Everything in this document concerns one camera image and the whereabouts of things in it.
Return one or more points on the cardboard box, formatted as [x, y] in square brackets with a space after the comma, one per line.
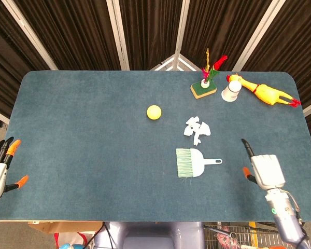
[57, 227]

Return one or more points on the colourful feather shuttlecock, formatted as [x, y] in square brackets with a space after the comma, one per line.
[204, 83]

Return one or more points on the dark brown curtain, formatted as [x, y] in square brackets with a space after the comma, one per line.
[150, 31]

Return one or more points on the red white bag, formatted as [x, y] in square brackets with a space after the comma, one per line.
[67, 237]

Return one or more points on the white triangular frame base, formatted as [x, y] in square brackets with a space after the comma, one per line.
[184, 62]

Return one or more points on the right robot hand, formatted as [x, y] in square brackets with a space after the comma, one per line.
[268, 171]

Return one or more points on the yellow rubber chicken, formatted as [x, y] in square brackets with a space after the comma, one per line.
[267, 94]

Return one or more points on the yellow ball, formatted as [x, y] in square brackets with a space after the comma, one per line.
[154, 112]

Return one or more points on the blue table mat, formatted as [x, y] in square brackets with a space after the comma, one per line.
[93, 155]

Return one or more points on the white paper cup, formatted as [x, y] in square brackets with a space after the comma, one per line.
[230, 94]

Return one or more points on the green yellow sponge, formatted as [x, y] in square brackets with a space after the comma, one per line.
[209, 91]

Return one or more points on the grey robot torso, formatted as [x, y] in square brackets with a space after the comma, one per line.
[150, 233]

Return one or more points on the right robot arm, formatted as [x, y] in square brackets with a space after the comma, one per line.
[287, 223]

